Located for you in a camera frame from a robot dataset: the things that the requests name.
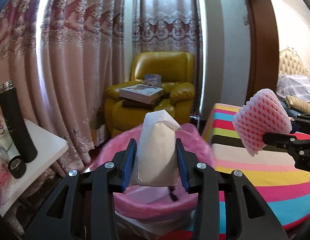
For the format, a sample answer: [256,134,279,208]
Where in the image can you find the pink foam fruit net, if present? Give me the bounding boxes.
[232,88,292,157]

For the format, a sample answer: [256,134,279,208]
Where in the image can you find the white paper packet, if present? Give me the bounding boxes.
[130,110,180,187]

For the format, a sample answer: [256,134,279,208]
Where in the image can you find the pink bag trash bin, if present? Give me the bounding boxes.
[90,123,215,221]

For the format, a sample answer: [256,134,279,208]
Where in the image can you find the gold striped pillow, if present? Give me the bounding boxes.
[285,95,310,114]

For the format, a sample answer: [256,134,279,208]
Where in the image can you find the grey patterned duvet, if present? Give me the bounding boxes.
[276,74,310,104]

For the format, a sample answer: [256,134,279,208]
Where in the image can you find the colourful striped tablecloth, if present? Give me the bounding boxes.
[165,103,310,239]

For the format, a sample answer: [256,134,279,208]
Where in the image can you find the cream tufted headboard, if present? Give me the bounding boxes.
[278,47,310,81]

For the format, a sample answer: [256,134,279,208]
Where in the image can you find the brown wooden door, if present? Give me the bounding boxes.
[246,0,279,100]

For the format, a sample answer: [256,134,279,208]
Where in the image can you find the white side table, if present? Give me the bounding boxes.
[0,118,70,218]

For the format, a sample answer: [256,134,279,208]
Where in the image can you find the clear plastic bag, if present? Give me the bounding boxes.
[0,145,12,207]

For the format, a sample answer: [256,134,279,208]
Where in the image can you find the black thermos bottle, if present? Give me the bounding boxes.
[0,80,38,163]

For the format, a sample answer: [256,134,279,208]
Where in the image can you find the large flat book box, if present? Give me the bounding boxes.
[119,84,163,104]

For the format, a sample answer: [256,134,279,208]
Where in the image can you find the yellow leather armchair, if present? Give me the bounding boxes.
[104,51,195,137]

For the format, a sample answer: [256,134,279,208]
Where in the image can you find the small blue picture box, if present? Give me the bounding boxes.
[144,74,162,87]

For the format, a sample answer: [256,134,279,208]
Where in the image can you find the pink lace curtain left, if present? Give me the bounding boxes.
[0,0,126,176]

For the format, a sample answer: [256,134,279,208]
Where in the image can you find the pink lace curtain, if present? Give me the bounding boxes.
[0,0,126,176]
[133,0,203,108]

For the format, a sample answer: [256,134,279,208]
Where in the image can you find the pink lace curtain right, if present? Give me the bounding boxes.
[133,0,203,108]

